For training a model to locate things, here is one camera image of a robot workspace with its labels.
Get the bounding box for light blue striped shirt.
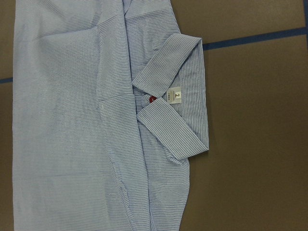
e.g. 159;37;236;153
13;0;209;231

